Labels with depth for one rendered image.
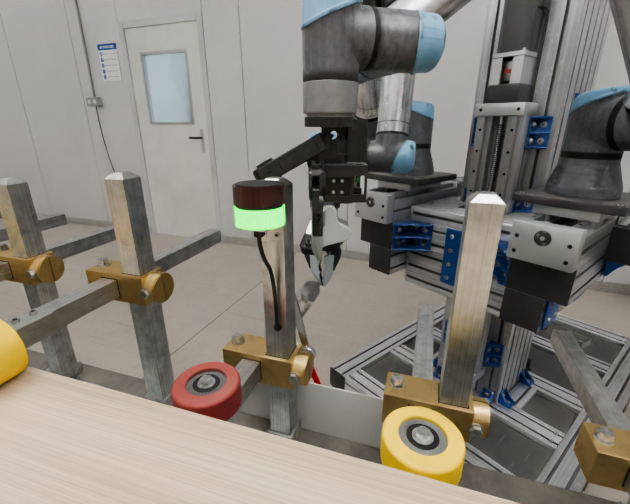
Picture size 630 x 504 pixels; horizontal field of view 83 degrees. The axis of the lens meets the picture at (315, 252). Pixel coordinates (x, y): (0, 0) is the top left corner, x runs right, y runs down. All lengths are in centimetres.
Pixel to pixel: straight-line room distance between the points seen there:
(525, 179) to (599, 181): 28
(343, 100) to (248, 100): 304
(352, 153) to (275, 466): 39
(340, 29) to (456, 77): 257
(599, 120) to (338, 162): 63
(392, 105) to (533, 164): 53
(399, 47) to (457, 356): 40
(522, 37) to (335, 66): 77
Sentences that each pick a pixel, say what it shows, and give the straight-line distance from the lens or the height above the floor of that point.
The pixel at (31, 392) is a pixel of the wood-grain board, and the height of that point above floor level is 90.
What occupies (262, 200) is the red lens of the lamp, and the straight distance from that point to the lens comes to 40.
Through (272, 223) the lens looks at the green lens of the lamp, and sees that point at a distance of 41.
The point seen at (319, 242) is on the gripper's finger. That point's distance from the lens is 53.
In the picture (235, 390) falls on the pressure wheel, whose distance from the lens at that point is 45.
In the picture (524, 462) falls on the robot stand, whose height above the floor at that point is 21.
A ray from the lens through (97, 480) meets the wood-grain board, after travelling 42.
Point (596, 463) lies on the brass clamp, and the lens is 59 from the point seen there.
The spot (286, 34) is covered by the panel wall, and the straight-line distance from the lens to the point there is 340.
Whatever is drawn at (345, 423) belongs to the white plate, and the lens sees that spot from 65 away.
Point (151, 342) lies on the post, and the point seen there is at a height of 85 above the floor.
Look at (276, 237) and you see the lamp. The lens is 46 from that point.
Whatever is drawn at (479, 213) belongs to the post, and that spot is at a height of 111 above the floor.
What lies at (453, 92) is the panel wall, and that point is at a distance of 304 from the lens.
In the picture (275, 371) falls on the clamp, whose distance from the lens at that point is 56.
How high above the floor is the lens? 120
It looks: 20 degrees down
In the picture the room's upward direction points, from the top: straight up
